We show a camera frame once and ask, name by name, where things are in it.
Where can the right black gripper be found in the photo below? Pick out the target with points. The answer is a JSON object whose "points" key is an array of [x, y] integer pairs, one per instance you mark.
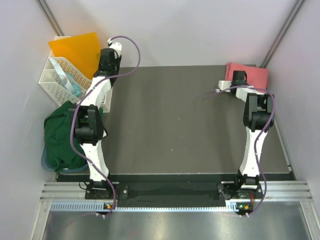
{"points": [[232, 84]]}

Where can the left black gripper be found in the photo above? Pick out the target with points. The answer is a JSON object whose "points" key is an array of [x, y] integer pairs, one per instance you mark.
{"points": [[117, 62]]}

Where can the pink t shirt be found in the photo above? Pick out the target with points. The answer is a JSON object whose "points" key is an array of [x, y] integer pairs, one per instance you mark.
{"points": [[256, 76]]}

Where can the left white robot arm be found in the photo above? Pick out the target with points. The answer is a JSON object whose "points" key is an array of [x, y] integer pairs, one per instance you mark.
{"points": [[101, 85]]}

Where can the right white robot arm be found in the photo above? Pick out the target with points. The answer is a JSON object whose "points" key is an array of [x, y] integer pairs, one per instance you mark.
{"points": [[258, 118]]}

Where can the orange plastic folder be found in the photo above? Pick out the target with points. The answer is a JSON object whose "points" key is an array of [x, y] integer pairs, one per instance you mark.
{"points": [[83, 51]]}

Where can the light blue items in organizer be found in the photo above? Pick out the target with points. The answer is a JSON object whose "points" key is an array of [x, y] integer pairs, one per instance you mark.
{"points": [[66, 78]]}

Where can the green t shirt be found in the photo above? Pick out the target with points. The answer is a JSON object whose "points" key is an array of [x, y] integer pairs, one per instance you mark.
{"points": [[68, 131]]}

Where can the teal plastic basin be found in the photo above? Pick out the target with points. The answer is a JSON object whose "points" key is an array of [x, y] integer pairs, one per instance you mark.
{"points": [[46, 165]]}

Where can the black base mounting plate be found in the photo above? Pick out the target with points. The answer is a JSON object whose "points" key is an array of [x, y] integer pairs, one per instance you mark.
{"points": [[146, 191]]}

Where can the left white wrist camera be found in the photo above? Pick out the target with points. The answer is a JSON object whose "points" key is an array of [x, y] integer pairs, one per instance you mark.
{"points": [[117, 47]]}

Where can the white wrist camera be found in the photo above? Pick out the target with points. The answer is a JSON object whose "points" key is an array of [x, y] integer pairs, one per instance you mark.
{"points": [[223, 86], [117, 47]]}

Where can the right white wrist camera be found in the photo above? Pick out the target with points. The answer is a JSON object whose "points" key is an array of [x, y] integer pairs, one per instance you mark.
{"points": [[223, 86]]}

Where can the aluminium frame rail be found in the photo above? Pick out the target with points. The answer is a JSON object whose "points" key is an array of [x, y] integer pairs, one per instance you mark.
{"points": [[277, 191]]}

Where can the white slotted cable duct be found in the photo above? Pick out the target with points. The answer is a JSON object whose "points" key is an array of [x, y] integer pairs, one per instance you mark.
{"points": [[104, 207]]}

